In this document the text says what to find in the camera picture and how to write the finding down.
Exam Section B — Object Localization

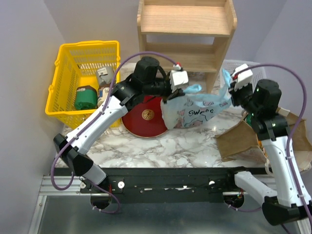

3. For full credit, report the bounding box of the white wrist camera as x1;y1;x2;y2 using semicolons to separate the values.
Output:
231;63;253;89
169;70;189;88

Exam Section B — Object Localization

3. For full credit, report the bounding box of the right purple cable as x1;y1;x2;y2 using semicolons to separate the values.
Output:
229;63;312;234

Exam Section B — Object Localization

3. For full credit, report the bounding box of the light blue plastic bag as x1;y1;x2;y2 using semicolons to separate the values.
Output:
160;69;232;130

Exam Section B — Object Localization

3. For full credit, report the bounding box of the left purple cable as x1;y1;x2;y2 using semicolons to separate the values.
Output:
50;51;182;214

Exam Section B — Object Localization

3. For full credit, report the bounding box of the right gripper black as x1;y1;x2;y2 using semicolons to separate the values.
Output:
229;78;260;116

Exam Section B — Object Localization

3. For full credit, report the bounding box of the wooden shelf rack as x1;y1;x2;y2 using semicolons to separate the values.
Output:
136;0;237;93

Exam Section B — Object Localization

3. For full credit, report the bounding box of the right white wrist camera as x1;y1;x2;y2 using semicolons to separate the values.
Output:
231;63;253;89

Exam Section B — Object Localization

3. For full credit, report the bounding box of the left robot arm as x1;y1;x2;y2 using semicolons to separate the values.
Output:
53;56;188;193

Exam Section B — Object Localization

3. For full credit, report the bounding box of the green wrapped food package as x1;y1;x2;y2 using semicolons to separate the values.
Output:
74;85;98;111

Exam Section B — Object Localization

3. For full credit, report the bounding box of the red round lacquer tray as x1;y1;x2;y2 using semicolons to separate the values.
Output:
121;96;168;138

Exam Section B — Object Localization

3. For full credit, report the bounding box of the yellow plastic shopping basket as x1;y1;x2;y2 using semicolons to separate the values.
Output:
45;40;120;129

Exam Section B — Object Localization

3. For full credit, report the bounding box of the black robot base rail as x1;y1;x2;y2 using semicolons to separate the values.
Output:
50;167;273;204

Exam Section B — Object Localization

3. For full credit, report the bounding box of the green snack packet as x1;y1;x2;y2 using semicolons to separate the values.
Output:
244;114;252;126

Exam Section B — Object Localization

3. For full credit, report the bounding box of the brown paper grocery bag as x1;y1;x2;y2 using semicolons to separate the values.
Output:
215;107;312;172

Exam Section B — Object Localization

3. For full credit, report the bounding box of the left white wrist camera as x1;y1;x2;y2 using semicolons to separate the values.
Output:
169;70;189;88

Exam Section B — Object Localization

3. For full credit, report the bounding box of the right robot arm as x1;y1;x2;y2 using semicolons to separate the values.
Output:
224;79;312;226

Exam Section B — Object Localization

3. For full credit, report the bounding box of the aluminium frame profile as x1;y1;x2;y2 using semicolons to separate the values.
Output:
27;175;85;234

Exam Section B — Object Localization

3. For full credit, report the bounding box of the beige wrapped food package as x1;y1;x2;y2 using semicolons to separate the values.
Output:
97;83;110;107

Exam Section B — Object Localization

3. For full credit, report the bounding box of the grey wrapped food package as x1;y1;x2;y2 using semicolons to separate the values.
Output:
96;66;115;87

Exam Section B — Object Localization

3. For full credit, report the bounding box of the white plastic mesh basket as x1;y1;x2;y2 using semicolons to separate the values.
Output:
219;59;267;88

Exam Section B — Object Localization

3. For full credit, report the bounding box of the purple cable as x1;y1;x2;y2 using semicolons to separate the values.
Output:
229;63;312;234
50;51;182;214

